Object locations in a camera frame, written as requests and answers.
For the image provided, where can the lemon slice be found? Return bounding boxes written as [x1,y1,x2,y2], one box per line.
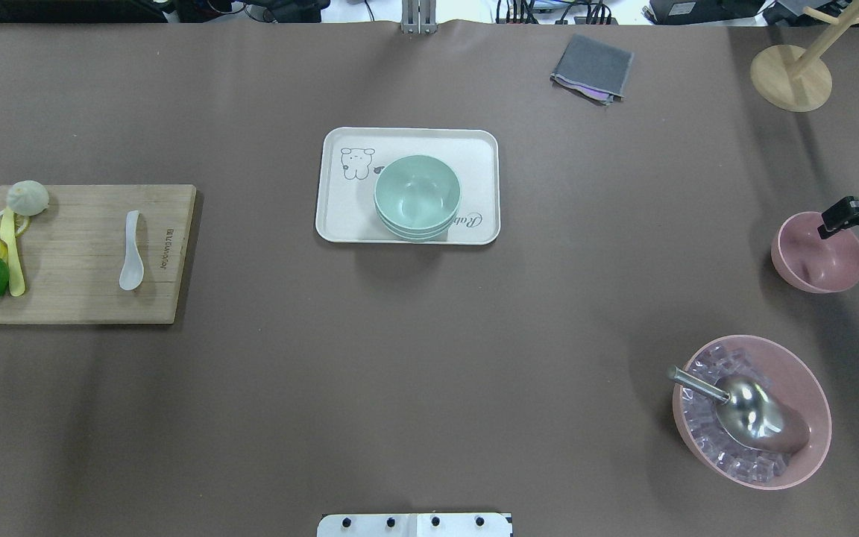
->
[0,210,31,238]

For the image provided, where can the white ceramic spoon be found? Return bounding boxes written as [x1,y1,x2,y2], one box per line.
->
[119,210,145,290]

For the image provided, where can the white rabbit tray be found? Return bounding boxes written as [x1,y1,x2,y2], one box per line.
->
[315,127,501,247]

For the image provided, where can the wooden mug tree stand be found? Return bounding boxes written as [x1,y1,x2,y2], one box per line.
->
[750,1,859,113]

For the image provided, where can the grey purple folded cloth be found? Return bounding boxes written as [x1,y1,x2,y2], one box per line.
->
[550,35,635,105]

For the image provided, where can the small pink bowl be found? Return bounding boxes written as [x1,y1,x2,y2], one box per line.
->
[770,211,859,295]

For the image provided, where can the large pink ice bowl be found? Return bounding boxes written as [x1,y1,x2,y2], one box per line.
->
[672,334,832,492]

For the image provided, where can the green stacked bowls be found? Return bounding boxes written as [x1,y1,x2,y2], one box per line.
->
[373,155,462,242]

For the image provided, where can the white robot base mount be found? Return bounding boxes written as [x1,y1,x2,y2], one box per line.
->
[316,511,514,536]

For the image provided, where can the wooden cutting board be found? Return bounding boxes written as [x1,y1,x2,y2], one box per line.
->
[0,184,197,325]

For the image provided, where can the yellow plastic knife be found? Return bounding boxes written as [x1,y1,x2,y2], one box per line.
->
[0,207,26,297]

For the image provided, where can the metal ice scoop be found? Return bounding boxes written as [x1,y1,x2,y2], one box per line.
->
[666,366,811,454]

